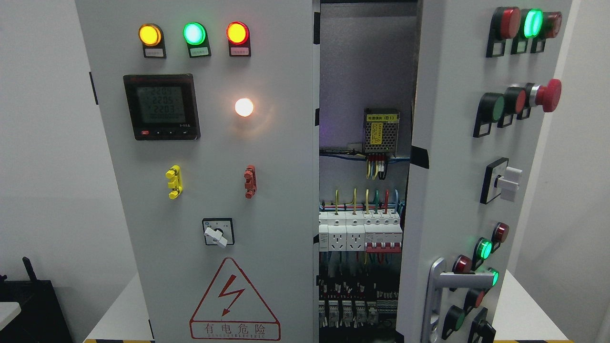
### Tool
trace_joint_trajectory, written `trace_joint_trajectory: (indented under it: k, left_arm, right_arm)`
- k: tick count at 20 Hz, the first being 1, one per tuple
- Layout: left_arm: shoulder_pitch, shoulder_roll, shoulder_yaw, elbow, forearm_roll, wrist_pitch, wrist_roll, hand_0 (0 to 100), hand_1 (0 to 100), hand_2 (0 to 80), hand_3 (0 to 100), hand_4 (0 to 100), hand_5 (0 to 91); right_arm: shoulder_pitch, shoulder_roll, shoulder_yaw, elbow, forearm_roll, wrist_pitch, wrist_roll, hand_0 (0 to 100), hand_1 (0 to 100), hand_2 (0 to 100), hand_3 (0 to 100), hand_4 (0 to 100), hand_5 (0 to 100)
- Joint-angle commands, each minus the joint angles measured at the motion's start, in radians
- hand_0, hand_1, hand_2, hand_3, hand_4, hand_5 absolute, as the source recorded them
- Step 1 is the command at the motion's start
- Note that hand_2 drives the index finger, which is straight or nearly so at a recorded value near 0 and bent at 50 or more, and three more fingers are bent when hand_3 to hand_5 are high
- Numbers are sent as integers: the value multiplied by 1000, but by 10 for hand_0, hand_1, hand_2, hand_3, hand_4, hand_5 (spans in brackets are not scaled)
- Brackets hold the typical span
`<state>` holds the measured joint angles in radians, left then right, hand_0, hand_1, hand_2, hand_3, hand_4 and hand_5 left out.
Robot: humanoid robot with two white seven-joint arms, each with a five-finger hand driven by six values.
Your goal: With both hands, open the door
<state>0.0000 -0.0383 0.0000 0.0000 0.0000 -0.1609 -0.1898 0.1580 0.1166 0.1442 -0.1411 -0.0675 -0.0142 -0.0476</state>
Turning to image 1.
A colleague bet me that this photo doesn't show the grey cabinet door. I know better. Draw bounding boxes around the grey cabinet door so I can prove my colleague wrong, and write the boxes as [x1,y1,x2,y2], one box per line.
[396,0,572,343]
[76,0,318,343]

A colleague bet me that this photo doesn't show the yellow terminal connector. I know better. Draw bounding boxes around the yellow terminal connector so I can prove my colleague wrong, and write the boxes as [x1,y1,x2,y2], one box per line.
[165,165,183,200]

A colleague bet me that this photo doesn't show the silver door handle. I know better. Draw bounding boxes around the silver door handle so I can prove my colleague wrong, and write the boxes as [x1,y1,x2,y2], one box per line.
[420,257,496,343]

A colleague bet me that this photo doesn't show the lower relay terminal row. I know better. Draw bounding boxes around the lower relay terminal row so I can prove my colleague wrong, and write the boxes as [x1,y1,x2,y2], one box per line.
[316,277,399,329]

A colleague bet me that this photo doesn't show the yellow indicator lamp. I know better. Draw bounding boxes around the yellow indicator lamp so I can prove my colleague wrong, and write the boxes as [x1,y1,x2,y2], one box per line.
[139,22,166,59]

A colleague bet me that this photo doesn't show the red electric hazard sign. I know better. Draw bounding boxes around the red electric hazard sign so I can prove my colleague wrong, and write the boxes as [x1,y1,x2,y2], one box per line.
[189,257,281,341]

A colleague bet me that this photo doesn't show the black box at left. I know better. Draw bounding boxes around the black box at left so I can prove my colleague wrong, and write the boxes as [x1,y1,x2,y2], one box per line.
[0,257,73,343]

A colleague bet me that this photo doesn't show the metal mesh power supply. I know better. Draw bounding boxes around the metal mesh power supply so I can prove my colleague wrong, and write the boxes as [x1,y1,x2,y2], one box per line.
[363,107,400,155]

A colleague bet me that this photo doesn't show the white socket breaker row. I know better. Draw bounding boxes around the white socket breaker row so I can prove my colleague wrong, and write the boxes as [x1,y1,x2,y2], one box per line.
[318,209,403,253]

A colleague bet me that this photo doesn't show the red terminal connector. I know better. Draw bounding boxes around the red terminal connector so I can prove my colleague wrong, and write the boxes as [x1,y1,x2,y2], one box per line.
[244,165,257,199]

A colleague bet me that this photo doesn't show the black digital power meter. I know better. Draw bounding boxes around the black digital power meter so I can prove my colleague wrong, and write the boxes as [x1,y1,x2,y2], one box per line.
[123,73,201,141]

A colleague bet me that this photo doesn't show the white glowing lamp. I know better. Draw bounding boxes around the white glowing lamp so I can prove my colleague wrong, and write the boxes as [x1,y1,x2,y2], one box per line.
[234,98,254,117]

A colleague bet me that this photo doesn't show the red emergency stop button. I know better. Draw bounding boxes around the red emergency stop button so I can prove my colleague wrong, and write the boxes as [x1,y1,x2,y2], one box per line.
[525,79,562,113]

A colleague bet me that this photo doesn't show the green indicator lamp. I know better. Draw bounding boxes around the green indicator lamp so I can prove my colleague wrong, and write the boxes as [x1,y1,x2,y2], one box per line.
[183,21,211,58]

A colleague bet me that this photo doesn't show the red indicator lamp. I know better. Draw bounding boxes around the red indicator lamp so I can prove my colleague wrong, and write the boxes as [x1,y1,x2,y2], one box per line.
[226,21,251,57]

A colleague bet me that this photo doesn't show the white right door selector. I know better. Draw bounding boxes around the white right door selector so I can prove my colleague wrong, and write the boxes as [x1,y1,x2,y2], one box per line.
[479,158,522,204]

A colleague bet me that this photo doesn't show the white rotary selector switch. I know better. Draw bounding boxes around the white rotary selector switch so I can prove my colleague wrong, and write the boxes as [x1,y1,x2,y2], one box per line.
[202,217,235,248]

